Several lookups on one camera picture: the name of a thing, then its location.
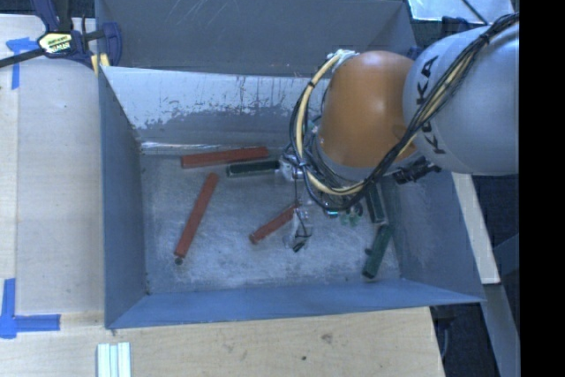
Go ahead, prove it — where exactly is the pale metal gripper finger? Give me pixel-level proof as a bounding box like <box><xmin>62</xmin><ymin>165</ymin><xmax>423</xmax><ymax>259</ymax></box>
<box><xmin>294</xmin><ymin>207</ymin><xmax>312</xmax><ymax>235</ymax></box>
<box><xmin>282</xmin><ymin>228</ymin><xmax>310</xmax><ymax>253</ymax></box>

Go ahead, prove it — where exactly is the red-brown flat block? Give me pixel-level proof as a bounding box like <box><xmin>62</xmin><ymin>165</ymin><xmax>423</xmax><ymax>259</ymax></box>
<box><xmin>248</xmin><ymin>204</ymin><xmax>298</xmax><ymax>245</ymax></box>
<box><xmin>180</xmin><ymin>146</ymin><xmax>271</xmax><ymax>170</ymax></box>
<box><xmin>173</xmin><ymin>172</ymin><xmax>221</xmax><ymax>260</ymax></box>

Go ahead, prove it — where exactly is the grey metal bin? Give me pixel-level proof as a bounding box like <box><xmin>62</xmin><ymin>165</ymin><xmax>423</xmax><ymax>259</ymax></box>
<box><xmin>93</xmin><ymin>0</ymin><xmax>487</xmax><ymax>330</ymax></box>

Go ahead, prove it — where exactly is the pale wood flat board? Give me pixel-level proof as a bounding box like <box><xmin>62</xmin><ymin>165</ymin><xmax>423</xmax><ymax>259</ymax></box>
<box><xmin>15</xmin><ymin>16</ymin><xmax>107</xmax><ymax>317</ymax></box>

